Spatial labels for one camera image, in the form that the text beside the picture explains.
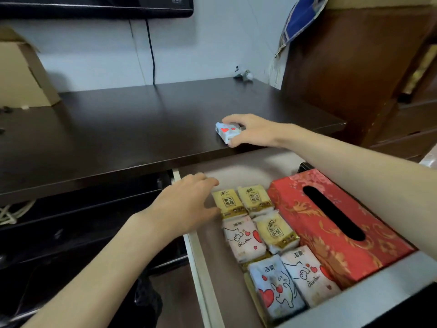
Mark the person's left hand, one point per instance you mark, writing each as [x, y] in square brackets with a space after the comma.
[181, 208]

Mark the black television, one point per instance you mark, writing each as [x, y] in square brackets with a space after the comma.
[95, 5]

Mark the person's right forearm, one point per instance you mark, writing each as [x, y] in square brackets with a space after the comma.
[368, 177]

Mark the person's right thumb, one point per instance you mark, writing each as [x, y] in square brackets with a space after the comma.
[240, 140]

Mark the person's right hand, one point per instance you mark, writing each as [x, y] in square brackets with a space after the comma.
[263, 133]

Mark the white heart print tissue packet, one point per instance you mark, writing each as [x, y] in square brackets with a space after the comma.
[276, 288]
[243, 239]
[227, 132]
[309, 274]

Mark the small white bulb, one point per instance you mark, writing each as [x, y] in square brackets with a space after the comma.
[246, 75]

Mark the red floral tissue box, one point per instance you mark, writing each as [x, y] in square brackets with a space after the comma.
[327, 228]

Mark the black keyboard tray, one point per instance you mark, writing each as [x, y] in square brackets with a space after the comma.
[68, 232]

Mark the brown cardboard box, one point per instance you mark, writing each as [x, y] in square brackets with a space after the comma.
[22, 75]

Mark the person's left thumb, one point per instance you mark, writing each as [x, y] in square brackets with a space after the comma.
[209, 214]

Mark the blue fabric bag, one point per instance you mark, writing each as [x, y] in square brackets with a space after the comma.
[300, 17]

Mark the person's left forearm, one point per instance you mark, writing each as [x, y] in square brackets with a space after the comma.
[102, 273]

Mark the white drawer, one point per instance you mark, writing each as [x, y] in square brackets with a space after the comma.
[225, 280]

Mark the brown wooden cabinet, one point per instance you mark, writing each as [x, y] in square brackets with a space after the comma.
[344, 71]

